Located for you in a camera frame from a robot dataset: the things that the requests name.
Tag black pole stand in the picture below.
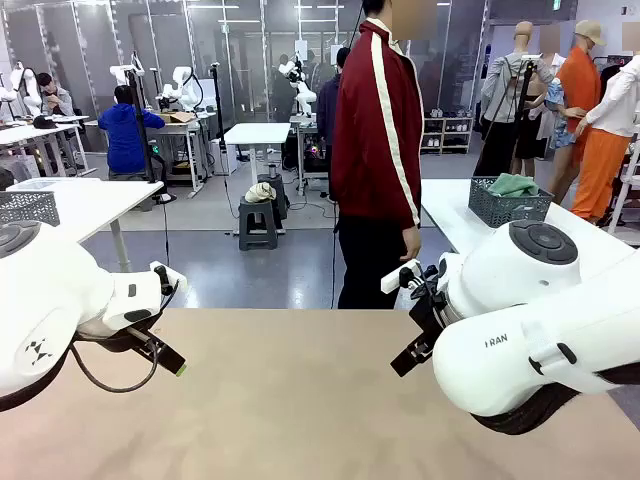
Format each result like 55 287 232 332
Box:
209 62 227 151

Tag mannequin white top orange trousers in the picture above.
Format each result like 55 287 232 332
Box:
572 49 640 224

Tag person's right forearm red sleeve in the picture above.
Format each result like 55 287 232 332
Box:
384 144 422 230

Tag person in red track jacket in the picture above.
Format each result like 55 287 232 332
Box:
329 0 426 311

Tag person in blue jacket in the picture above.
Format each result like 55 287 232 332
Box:
98 84 167 177

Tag black tripod with white camera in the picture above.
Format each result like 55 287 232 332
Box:
472 53 544 179

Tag grey plastic mesh basket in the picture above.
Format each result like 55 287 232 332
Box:
0 190 61 227
468 175 554 229

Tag white robot workbench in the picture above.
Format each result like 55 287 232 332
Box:
149 112 217 199

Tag mannequin in grey hoodie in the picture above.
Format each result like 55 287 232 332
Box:
479 20 557 176

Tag mannequin orange shirt tan cap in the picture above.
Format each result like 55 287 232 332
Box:
544 19 609 201

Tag black round stool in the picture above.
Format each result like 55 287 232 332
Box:
257 172 291 221

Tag white shoe shelf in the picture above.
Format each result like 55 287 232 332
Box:
422 115 475 155

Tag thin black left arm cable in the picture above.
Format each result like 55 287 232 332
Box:
68 340 162 395

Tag person in navy hoodie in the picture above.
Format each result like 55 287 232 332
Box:
315 47 351 146

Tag grey plastic step stool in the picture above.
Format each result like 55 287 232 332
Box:
238 195 280 251

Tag white long desk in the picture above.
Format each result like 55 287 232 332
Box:
0 122 89 177

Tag beige cloth bundle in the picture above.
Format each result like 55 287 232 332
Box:
243 181 278 205

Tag mannequin in blue floral dress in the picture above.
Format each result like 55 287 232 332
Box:
529 22 576 161

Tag computer tower with coloured lights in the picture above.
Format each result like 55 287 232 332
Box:
298 132 332 175

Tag black left arm cable sleeve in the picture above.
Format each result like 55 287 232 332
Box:
0 349 71 414

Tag black tripod stand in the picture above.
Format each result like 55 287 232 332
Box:
124 67 177 204

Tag seated person in grey top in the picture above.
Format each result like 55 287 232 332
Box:
37 72 77 117

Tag black right arm cable sleeve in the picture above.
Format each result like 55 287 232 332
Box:
472 367 640 436

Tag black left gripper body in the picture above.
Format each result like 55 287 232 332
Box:
106 324 163 358

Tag person's right hand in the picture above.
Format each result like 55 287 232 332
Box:
399 227 424 264

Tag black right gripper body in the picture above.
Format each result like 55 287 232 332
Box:
406 292 452 361

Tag white height-adjustable desk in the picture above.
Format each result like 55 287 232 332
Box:
223 122 292 236

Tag black arm cable sleeve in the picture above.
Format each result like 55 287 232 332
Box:
0 349 71 414
472 367 640 436

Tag green terry towel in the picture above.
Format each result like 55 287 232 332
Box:
487 172 540 199

